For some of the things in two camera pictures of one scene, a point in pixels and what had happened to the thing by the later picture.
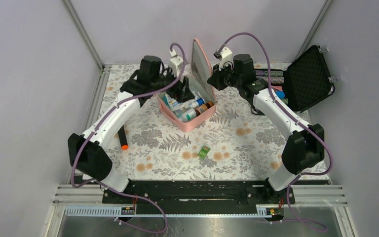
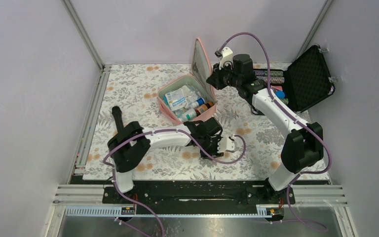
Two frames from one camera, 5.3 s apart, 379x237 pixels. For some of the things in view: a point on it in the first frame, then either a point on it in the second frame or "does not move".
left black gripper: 176,90 -> 214,152
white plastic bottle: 187,115 does not move
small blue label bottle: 199,101 does not move
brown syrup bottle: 203,107 does not move
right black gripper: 219,74 -> 218,72
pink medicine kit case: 186,114 does not move
